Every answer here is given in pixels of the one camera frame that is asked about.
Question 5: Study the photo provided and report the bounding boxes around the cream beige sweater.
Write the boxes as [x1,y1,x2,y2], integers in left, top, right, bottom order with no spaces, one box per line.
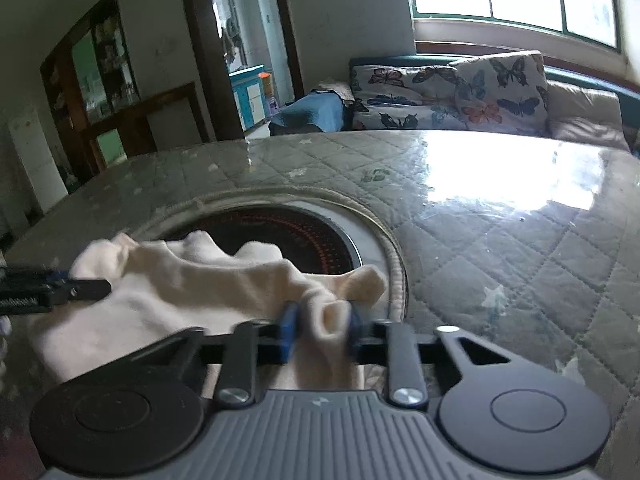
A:
[28,231,388,390]

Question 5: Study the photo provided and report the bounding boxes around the round black induction cooktop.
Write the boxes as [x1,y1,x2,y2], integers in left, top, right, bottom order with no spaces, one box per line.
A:
[162,205,362,275]

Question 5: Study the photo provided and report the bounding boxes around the white refrigerator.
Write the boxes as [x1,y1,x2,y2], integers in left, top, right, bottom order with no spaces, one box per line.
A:
[9,107,68,214]

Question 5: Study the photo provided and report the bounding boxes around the grey quilted star table cover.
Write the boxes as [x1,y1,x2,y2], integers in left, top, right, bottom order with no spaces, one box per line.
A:
[8,130,639,479]

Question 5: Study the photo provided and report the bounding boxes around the dark wooden console table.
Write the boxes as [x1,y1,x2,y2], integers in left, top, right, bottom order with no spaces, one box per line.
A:
[81,81,212,168]

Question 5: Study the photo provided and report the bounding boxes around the dark wooden display shelf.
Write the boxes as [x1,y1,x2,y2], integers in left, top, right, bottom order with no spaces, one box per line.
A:
[40,0,140,181]

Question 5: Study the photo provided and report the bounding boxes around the butterfly print pillow flat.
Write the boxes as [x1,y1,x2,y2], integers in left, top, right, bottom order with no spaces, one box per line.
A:
[350,65,466,130]

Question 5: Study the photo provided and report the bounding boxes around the blue white small cabinet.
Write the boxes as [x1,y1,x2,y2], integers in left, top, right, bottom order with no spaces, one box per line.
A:
[229,65,266,131]

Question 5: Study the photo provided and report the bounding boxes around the butterfly print pillow upright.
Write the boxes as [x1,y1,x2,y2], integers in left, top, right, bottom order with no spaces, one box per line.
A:
[451,51,548,136]

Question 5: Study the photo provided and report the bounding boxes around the teal corner sofa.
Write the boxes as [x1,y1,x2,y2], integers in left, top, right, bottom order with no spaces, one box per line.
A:
[269,58,639,153]

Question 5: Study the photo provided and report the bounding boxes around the beige plain cushion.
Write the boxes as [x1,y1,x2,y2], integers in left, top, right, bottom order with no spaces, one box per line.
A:
[548,81,630,153]

